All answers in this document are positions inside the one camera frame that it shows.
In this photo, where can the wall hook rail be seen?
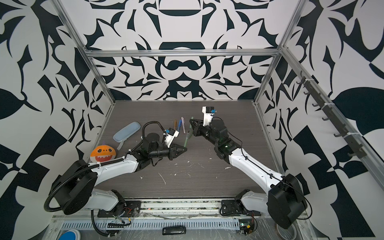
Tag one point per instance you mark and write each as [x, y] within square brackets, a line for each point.
[344, 129]

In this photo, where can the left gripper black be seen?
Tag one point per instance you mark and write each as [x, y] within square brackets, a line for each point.
[173, 151]

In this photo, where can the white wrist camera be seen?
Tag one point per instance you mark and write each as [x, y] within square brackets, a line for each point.
[170, 135]
[209, 113]

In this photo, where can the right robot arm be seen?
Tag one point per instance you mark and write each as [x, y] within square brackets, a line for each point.
[284, 201]

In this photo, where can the black rectangular device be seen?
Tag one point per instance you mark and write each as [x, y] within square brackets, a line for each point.
[174, 230]

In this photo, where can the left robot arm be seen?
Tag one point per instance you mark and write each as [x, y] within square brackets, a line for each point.
[76, 189]

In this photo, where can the orange shark plush toy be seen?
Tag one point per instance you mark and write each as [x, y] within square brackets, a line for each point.
[102, 153]

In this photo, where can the pink fountain pen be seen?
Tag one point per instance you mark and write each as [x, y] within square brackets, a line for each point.
[183, 125]

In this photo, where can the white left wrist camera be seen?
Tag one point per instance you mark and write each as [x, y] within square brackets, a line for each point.
[170, 135]

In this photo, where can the light blue pencil case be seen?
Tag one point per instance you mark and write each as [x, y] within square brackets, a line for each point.
[126, 132]

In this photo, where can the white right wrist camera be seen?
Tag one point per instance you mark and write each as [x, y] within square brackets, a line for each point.
[209, 113]

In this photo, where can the blue pen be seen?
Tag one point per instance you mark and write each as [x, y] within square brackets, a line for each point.
[179, 125]

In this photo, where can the blue round lid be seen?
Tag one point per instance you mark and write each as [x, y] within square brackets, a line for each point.
[70, 235]

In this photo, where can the tape roll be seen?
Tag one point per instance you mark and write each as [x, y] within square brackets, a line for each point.
[286, 234]

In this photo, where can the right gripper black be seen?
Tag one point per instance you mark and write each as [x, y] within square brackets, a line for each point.
[199, 126]

